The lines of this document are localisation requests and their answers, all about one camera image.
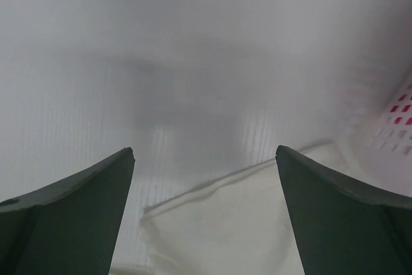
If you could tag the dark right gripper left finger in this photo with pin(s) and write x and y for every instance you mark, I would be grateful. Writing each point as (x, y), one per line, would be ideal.
(70, 226)

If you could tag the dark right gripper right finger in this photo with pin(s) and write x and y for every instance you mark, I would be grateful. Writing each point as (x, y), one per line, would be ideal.
(343, 225)

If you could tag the cream white t shirt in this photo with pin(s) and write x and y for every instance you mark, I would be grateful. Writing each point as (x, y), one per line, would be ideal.
(206, 221)

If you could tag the white plastic laundry basket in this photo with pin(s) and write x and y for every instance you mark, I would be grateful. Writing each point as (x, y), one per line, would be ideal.
(376, 151)

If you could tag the crumpled red t shirt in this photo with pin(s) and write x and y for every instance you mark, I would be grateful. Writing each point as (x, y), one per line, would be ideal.
(401, 109)

